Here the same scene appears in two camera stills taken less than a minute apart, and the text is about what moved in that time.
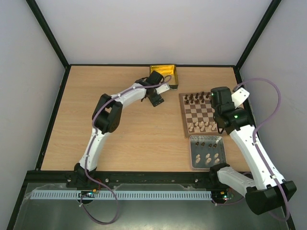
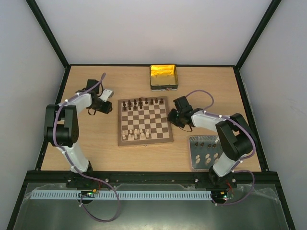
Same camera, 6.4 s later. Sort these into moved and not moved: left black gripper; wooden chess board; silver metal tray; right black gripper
Moved: wooden chess board; right black gripper; left black gripper
Not moved: silver metal tray
